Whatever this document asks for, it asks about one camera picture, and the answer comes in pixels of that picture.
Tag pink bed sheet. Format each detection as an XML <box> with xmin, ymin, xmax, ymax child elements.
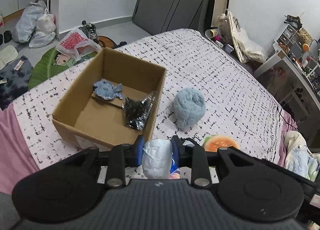
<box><xmin>0</xmin><ymin>104</ymin><xmax>39</xmax><ymax>195</ymax></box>

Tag white black patterned bedspread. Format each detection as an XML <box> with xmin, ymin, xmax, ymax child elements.
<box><xmin>13</xmin><ymin>29</ymin><xmax>283</xmax><ymax>169</ymax></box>

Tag brown cardboard box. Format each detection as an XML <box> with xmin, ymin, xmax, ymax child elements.
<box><xmin>52</xmin><ymin>48</ymin><xmax>166</xmax><ymax>149</ymax></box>

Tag plush hamburger toy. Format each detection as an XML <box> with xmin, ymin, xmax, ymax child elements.
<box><xmin>202</xmin><ymin>134</ymin><xmax>239</xmax><ymax>152</ymax></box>

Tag paper cup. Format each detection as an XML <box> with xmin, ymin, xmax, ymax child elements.
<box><xmin>204</xmin><ymin>28</ymin><xmax>220</xmax><ymax>39</ymax></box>

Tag blue denim fish toy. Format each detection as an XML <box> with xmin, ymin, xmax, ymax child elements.
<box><xmin>93</xmin><ymin>79</ymin><xmax>124</xmax><ymax>101</ymax></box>

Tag grey fluffy plush slipper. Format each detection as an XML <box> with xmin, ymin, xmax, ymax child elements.
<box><xmin>173</xmin><ymin>88</ymin><xmax>206</xmax><ymax>130</ymax></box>

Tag green leaf cartoon rug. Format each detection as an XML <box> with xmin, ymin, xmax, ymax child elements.
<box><xmin>28</xmin><ymin>48</ymin><xmax>97</xmax><ymax>90</ymax></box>

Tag tie-dye blue cloth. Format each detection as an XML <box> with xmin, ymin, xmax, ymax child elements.
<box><xmin>0</xmin><ymin>56</ymin><xmax>33</xmax><ymax>110</ymax></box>

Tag red white plastic bag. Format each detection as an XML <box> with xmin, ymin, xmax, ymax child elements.
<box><xmin>55</xmin><ymin>27</ymin><xmax>102</xmax><ymax>60</ymax></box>

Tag shiny black foil bag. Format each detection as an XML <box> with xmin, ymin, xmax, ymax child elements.
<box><xmin>123</xmin><ymin>91</ymin><xmax>156</xmax><ymax>131</ymax></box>

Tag dark grey wardrobe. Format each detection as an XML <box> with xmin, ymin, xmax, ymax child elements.
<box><xmin>132</xmin><ymin>0</ymin><xmax>208</xmax><ymax>35</ymax></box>

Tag cream tote bag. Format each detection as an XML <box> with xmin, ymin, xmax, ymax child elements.
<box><xmin>216</xmin><ymin>10</ymin><xmax>267</xmax><ymax>64</ymax></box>

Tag crumpled blue blanket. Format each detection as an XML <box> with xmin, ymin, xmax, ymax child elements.
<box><xmin>284</xmin><ymin>131</ymin><xmax>319</xmax><ymax>182</ymax></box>

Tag blue tissue packet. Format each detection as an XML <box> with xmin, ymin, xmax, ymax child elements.
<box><xmin>169</xmin><ymin>158</ymin><xmax>181</xmax><ymax>180</ymax></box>

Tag white desk with clutter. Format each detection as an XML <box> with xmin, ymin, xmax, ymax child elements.
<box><xmin>253</xmin><ymin>14</ymin><xmax>320</xmax><ymax>130</ymax></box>

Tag white garbage bags pile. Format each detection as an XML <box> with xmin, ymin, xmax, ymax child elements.
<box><xmin>12</xmin><ymin>0</ymin><xmax>56</xmax><ymax>48</ymax></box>

